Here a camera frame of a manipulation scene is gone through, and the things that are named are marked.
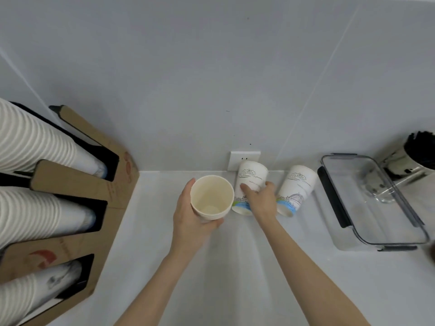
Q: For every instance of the person's right forearm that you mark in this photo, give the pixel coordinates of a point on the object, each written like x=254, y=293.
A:
x=306, y=274

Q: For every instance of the person's right hand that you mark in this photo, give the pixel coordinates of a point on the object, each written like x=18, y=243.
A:
x=263, y=207

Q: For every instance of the white wall socket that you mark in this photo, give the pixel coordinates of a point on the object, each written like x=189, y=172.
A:
x=238, y=160

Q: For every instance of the person's left thumb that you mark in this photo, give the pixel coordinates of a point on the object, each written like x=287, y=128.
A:
x=185, y=196

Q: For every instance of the stack of white paper cups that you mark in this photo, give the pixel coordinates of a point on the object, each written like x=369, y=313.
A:
x=37, y=213
x=37, y=140
x=30, y=291

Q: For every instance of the bunch of black straws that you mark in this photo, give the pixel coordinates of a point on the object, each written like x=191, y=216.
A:
x=421, y=145

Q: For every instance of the person's right thumb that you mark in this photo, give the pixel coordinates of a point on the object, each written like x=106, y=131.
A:
x=247, y=193

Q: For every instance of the plain cream paper cup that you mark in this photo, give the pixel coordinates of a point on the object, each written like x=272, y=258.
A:
x=212, y=198

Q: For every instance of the white printed paper cup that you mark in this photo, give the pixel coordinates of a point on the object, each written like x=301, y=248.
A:
x=296, y=191
x=251, y=174

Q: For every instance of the shiny metal canister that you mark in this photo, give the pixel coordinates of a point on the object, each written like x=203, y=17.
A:
x=404, y=164

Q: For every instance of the brown cardboard cup holder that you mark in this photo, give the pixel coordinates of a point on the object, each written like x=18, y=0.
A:
x=112, y=162

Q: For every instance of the person's left forearm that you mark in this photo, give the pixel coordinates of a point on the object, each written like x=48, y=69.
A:
x=159, y=288

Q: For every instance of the person's left hand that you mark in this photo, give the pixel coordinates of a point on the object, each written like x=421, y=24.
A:
x=187, y=227

